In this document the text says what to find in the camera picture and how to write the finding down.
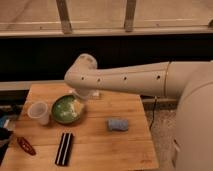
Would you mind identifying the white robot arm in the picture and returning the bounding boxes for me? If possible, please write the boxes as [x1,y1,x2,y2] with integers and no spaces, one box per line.
[64,54,213,171]

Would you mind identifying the green ceramic bowl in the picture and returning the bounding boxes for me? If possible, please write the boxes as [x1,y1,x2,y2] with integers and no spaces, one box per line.
[51,95,85,124]

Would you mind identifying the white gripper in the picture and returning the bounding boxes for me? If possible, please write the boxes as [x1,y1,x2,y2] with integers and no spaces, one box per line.
[72,89,91,110]

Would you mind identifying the blue sponge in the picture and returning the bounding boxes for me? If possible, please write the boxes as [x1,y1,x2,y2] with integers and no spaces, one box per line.
[107,119,128,131]

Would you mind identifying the clear plastic cup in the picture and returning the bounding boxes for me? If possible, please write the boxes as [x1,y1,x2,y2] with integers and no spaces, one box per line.
[27,101,49,125]

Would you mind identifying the dark items at left edge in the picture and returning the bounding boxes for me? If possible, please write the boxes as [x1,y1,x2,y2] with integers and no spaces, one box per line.
[0,110,12,165]

